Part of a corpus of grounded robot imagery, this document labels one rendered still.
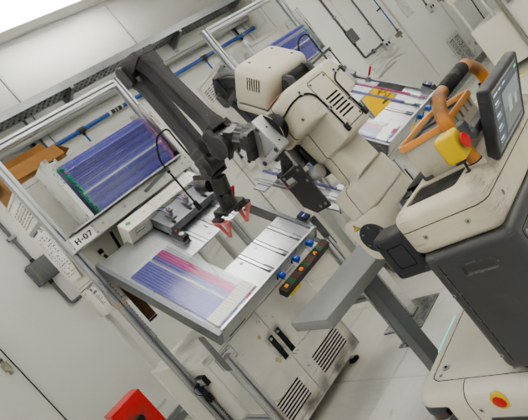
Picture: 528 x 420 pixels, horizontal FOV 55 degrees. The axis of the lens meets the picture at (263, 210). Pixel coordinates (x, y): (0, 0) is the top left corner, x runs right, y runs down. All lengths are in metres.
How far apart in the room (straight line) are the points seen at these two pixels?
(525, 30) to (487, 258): 5.07
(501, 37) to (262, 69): 4.97
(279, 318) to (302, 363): 0.23
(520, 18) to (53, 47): 4.54
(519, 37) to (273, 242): 4.53
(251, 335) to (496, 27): 4.76
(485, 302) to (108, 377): 2.92
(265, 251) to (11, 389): 2.08
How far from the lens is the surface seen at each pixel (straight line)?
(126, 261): 2.35
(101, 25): 4.86
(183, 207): 2.45
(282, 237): 2.29
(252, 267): 2.17
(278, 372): 2.44
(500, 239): 1.24
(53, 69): 4.48
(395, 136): 2.91
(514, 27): 6.21
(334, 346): 2.64
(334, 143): 1.50
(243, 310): 2.02
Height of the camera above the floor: 1.17
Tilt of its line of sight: 6 degrees down
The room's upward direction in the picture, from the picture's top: 40 degrees counter-clockwise
